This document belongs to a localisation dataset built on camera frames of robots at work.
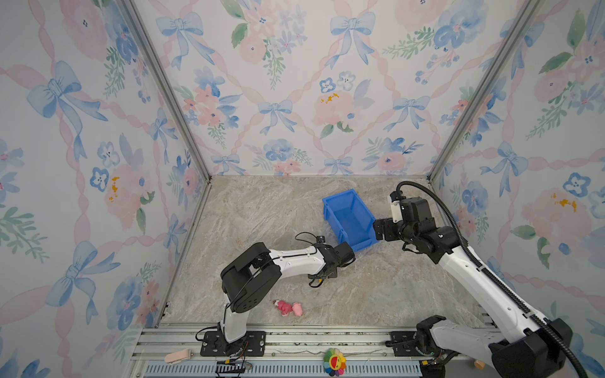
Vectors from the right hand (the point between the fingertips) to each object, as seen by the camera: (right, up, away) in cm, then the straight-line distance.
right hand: (387, 220), depth 79 cm
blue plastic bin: (-8, -1, +26) cm, 27 cm away
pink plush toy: (-34, -29, -1) cm, 45 cm away
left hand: (-19, -20, +10) cm, 29 cm away
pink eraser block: (-65, -39, -10) cm, 77 cm away
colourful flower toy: (-19, -41, -9) cm, 46 cm away
